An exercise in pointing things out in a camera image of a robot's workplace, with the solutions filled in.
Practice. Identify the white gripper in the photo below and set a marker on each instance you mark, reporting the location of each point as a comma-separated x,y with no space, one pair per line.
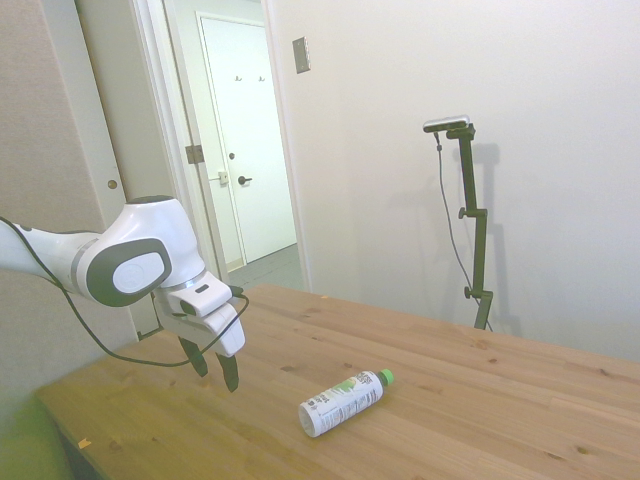
225,332

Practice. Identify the water bottle with green cap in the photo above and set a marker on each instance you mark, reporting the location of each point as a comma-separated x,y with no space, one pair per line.
340,405

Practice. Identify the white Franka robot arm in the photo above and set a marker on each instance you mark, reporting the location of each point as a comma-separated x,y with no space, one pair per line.
150,225

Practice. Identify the small orange paper scrap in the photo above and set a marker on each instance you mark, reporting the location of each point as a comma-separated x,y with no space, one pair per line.
84,442

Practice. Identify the brass door latch plate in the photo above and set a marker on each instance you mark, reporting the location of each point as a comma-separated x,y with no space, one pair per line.
222,177

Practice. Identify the green blurry object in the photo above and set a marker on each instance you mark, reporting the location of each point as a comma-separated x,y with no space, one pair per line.
30,445

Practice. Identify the round brass door knob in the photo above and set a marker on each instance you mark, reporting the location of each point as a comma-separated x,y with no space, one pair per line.
112,184

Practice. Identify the metal door hinge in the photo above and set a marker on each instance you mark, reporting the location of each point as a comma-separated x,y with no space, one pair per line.
194,154

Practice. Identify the white closed door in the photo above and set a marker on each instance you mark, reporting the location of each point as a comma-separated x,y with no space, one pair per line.
255,125

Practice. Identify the beige open door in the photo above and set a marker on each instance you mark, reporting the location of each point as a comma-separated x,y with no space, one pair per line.
130,100

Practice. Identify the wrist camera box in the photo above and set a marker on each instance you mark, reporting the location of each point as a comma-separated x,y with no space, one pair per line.
200,299

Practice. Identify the white door frame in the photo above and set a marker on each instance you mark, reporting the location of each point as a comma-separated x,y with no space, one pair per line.
285,150

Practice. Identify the black articulated camera stand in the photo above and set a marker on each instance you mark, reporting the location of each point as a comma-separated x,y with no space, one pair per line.
470,175

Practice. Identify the grey wall switch plate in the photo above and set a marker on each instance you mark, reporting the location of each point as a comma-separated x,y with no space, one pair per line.
301,55

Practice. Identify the grey stereo camera bar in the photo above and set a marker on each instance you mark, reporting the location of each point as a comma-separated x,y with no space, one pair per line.
447,123

